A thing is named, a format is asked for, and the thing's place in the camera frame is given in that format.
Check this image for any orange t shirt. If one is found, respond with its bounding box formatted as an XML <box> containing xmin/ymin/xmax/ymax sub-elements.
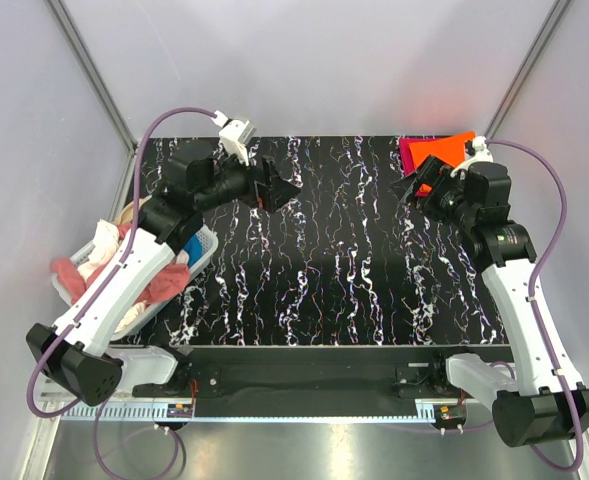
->
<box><xmin>410</xmin><ymin>131</ymin><xmax>476</xmax><ymax>174</ymax></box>

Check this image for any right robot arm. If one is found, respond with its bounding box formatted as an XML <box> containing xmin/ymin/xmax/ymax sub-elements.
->
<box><xmin>392</xmin><ymin>156</ymin><xmax>589</xmax><ymax>447</ymax></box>

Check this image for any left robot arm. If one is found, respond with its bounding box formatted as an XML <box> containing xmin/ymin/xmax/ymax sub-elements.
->
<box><xmin>26</xmin><ymin>140</ymin><xmax>300</xmax><ymax>406</ymax></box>

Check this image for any folded magenta t shirt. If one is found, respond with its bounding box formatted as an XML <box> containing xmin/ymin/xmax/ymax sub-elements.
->
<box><xmin>399</xmin><ymin>137</ymin><xmax>415</xmax><ymax>175</ymax></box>

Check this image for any blue t shirt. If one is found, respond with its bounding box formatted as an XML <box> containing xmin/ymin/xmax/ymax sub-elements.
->
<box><xmin>183</xmin><ymin>235</ymin><xmax>204</xmax><ymax>266</ymax></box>

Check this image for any beige t shirt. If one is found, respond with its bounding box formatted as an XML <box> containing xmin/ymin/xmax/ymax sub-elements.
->
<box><xmin>111</xmin><ymin>196</ymin><xmax>150</xmax><ymax>226</ymax></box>

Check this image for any white t shirt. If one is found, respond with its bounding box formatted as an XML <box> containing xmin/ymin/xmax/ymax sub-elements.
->
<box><xmin>77</xmin><ymin>220</ymin><xmax>147</xmax><ymax>332</ymax></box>

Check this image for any dusty pink t shirt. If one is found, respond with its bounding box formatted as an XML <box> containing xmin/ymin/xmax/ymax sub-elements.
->
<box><xmin>50</xmin><ymin>251</ymin><xmax>190</xmax><ymax>306</ymax></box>

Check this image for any white laundry basket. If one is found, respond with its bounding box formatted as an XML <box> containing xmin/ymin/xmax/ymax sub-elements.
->
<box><xmin>50</xmin><ymin>203</ymin><xmax>218</xmax><ymax>341</ymax></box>

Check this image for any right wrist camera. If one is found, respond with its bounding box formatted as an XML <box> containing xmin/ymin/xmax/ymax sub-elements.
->
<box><xmin>450</xmin><ymin>136</ymin><xmax>494</xmax><ymax>180</ymax></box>

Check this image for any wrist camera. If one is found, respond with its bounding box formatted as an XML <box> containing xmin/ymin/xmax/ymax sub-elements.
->
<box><xmin>212</xmin><ymin>110</ymin><xmax>256</xmax><ymax>167</ymax></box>
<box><xmin>450</xmin><ymin>136</ymin><xmax>494</xmax><ymax>180</ymax></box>

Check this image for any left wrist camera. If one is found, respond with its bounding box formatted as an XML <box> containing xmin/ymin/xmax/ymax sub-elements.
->
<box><xmin>212</xmin><ymin>110</ymin><xmax>256</xmax><ymax>167</ymax></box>

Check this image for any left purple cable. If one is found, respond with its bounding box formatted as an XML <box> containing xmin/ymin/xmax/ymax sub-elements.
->
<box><xmin>26</xmin><ymin>107</ymin><xmax>225</xmax><ymax>479</ymax></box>

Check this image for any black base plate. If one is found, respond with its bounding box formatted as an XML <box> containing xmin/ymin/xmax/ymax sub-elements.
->
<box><xmin>133</xmin><ymin>346</ymin><xmax>461</xmax><ymax>421</ymax></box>

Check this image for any slotted cable duct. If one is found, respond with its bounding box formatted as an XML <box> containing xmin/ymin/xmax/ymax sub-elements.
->
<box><xmin>61</xmin><ymin>403</ymin><xmax>195</xmax><ymax>421</ymax></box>

